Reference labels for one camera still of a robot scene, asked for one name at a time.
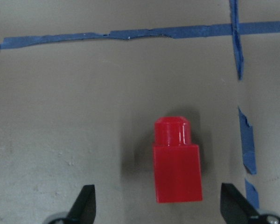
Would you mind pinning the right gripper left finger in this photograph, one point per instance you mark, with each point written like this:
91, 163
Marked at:
83, 211

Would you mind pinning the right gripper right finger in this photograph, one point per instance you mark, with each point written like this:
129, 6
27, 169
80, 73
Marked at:
235, 208

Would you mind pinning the red block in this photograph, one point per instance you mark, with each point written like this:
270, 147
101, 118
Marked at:
177, 168

